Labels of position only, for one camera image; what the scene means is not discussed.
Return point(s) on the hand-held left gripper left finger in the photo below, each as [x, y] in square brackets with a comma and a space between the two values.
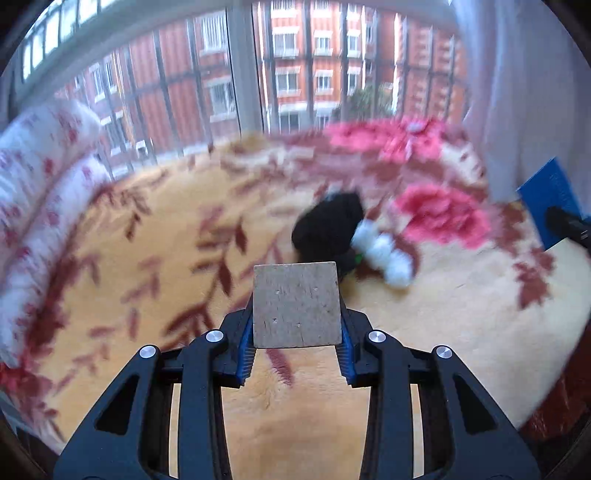
[244, 350]

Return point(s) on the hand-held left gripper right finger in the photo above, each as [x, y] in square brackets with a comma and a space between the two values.
[347, 364]

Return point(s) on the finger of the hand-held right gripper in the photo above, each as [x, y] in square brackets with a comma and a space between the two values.
[549, 194]

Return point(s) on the brown cardboard square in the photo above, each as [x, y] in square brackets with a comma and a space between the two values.
[295, 304]

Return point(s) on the white sheer curtain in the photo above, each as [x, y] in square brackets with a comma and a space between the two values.
[517, 92]

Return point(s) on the yellow floral blanket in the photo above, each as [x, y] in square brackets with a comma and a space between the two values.
[161, 277]

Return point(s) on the black cloth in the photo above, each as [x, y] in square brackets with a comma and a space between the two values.
[323, 226]

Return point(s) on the white pink floral quilt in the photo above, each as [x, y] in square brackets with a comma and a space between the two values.
[37, 207]

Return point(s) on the window frame with grille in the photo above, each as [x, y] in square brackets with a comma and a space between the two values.
[240, 69]

